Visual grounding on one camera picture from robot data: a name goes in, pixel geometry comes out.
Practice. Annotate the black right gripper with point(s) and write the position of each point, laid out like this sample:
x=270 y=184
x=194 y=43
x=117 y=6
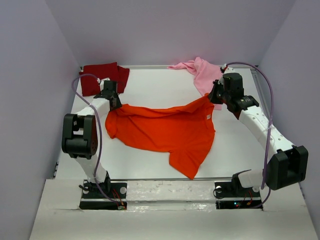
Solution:
x=212 y=95

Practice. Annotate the dark red folded t-shirt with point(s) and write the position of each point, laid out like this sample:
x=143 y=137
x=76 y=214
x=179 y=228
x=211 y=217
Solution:
x=116 y=73

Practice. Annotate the aluminium table edge rail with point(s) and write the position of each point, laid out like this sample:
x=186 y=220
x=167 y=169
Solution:
x=268 y=100

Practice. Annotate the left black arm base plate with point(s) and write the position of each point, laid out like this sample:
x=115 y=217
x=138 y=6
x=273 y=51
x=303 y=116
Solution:
x=93 y=199

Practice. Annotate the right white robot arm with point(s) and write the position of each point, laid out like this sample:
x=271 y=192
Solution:
x=284 y=164

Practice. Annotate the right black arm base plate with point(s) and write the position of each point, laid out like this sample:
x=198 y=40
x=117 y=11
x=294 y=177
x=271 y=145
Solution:
x=229 y=199

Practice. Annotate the orange t-shirt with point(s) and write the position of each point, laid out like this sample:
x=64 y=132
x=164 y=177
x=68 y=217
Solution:
x=185 y=132

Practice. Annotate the pink t-shirt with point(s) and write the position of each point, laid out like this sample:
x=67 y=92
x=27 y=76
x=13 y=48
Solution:
x=204 y=73

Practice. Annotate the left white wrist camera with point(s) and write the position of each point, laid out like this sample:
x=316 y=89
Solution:
x=102 y=81

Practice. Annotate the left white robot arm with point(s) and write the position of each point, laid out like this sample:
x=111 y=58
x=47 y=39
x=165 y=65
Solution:
x=82 y=135

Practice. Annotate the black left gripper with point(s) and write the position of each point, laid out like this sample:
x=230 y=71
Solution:
x=118 y=104

